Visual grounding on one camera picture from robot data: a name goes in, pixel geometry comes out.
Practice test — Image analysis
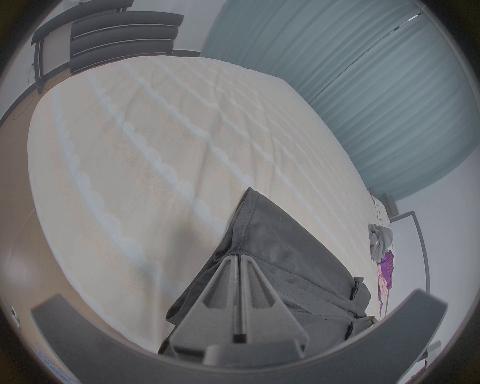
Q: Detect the white printed pillow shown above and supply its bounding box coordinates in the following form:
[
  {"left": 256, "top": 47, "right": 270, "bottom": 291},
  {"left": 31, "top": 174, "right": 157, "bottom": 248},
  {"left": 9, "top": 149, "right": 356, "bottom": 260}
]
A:
[{"left": 371, "top": 195, "right": 391, "bottom": 226}]

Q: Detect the grey bedside table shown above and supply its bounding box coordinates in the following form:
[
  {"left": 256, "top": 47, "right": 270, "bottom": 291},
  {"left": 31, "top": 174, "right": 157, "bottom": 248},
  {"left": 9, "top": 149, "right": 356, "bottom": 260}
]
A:
[{"left": 369, "top": 187, "right": 399, "bottom": 218}]

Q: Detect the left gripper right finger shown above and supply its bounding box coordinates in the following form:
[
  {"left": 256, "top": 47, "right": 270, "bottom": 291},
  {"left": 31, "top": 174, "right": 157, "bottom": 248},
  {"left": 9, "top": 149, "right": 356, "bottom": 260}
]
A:
[{"left": 240, "top": 255, "right": 310, "bottom": 347}]

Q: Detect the pink garment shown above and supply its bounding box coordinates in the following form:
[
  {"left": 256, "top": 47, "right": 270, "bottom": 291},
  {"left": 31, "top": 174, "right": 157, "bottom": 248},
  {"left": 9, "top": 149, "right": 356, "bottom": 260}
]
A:
[{"left": 378, "top": 264, "right": 391, "bottom": 298}]

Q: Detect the bed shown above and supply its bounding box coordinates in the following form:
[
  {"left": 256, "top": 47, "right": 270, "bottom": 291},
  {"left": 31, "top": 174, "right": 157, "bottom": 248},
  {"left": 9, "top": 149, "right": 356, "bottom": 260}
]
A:
[{"left": 27, "top": 56, "right": 430, "bottom": 354}]

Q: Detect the black long-sleeved top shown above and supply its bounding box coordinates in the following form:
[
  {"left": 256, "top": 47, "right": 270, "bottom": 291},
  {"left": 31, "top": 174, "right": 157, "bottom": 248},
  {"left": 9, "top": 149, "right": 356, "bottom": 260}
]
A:
[{"left": 157, "top": 187, "right": 379, "bottom": 355}]

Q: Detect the purple garment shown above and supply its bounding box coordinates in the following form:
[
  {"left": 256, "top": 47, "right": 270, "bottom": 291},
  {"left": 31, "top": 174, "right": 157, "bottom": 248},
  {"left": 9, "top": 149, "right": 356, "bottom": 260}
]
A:
[{"left": 377, "top": 250, "right": 396, "bottom": 320}]

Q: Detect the grey garment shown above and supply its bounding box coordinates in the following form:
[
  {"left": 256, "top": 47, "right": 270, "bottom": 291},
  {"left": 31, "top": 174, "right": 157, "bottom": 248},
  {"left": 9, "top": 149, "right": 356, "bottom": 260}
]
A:
[{"left": 367, "top": 223, "right": 394, "bottom": 262}]

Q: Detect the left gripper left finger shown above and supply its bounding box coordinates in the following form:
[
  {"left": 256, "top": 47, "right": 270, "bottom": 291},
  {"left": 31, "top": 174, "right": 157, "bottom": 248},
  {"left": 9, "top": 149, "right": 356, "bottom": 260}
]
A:
[{"left": 170, "top": 255, "right": 239, "bottom": 349}]

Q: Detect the blue-green curtain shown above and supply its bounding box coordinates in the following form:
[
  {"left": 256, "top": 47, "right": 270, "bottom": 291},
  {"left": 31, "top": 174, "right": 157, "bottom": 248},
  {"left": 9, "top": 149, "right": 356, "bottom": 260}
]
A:
[
  {"left": 307, "top": 17, "right": 478, "bottom": 202},
  {"left": 200, "top": 0, "right": 421, "bottom": 103}
]

